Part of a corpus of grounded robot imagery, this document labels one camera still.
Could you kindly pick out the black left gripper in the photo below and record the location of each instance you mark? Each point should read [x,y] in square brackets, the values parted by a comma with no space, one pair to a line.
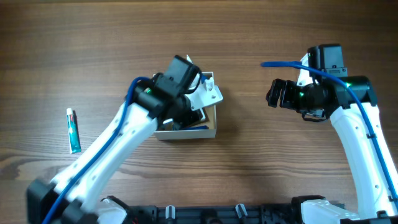
[191,116]

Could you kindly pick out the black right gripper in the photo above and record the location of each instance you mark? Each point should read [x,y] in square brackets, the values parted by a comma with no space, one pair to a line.
[287,94]

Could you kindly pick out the blue disposable razor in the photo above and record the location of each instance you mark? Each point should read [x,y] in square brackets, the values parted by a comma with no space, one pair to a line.
[202,127]

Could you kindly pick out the white toothpaste tube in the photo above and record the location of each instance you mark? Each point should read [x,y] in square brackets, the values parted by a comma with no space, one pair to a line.
[189,59]

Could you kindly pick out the teal small toothpaste tube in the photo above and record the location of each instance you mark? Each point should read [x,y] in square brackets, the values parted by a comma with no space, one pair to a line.
[73,132]

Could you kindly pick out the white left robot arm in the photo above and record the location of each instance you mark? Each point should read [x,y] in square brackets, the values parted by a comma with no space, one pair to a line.
[72,196]

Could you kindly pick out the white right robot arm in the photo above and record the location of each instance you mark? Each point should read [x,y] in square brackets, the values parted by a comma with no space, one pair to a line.
[350,104]

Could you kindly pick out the white cardboard box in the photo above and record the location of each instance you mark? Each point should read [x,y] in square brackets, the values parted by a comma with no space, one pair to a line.
[186,133]

